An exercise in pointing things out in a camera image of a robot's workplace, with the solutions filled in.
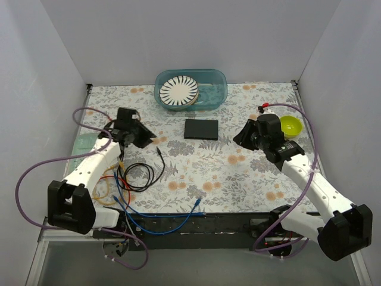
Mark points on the teal plastic container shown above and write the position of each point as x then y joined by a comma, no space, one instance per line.
212,88

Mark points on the yellow ethernet cable long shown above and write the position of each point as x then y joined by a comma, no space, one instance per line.
115,171

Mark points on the black network switch box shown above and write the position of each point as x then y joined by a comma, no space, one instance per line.
201,129

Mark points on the yellow ethernet cable short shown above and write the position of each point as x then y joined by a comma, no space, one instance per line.
102,192

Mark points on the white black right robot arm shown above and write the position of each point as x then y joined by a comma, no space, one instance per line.
341,228

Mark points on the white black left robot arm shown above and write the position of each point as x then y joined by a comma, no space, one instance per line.
70,204

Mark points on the lime green bowl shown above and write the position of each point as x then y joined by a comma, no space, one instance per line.
291,126

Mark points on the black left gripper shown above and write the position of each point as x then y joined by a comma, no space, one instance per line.
138,131

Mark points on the floral patterned table mat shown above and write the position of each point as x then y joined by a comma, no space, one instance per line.
223,176

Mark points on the mint green plastic lid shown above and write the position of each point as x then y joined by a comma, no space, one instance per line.
83,144

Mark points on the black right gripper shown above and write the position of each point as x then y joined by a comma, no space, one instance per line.
249,136

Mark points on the white blue striped plate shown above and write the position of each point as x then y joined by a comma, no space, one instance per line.
179,91

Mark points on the aluminium frame rail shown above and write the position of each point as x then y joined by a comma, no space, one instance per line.
205,258

